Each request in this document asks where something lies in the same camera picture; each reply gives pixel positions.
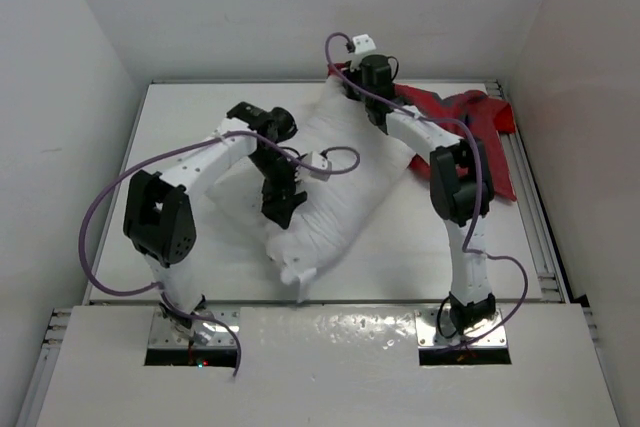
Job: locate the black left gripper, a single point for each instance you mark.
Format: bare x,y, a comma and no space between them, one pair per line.
275,205

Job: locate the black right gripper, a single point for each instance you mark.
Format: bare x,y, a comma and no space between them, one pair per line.
349,73

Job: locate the white pillow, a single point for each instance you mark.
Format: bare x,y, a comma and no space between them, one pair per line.
336,211

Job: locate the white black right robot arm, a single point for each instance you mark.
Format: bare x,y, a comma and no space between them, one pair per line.
461,186

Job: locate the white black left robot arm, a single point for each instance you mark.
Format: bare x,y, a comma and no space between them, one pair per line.
158,216

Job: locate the white front cover board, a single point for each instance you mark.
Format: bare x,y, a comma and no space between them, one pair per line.
327,366

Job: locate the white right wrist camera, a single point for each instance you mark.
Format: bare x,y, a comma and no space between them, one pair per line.
362,45

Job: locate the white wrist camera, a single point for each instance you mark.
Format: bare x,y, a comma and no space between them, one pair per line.
362,45
313,167

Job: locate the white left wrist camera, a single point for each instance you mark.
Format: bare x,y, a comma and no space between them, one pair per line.
313,167

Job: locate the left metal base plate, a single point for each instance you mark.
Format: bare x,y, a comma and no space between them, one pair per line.
215,333

